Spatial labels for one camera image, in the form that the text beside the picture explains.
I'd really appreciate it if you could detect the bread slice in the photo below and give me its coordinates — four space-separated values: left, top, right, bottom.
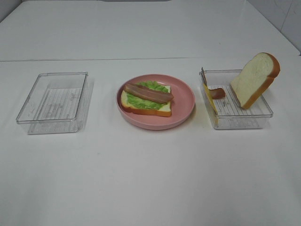
120 81 174 117
230 52 280 109

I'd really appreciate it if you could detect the green lettuce leaf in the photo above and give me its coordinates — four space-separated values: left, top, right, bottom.
121 81 171 112

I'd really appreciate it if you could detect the bacon strip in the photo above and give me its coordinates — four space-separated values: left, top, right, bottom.
123 83 174 104
201 68 226 100

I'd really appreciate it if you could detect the pink round plate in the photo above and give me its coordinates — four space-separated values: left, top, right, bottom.
116 74 195 130

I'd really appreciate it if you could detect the yellow cheese slice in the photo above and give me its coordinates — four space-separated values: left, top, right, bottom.
203 83 218 124

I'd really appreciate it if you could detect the right clear plastic tray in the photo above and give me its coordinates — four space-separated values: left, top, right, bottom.
199 69 273 129

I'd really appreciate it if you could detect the clear plastic tray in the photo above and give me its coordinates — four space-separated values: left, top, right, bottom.
16 72 93 135
199 69 273 129

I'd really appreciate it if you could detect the left clear plastic tray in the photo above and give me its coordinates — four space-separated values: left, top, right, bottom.
16 72 93 135

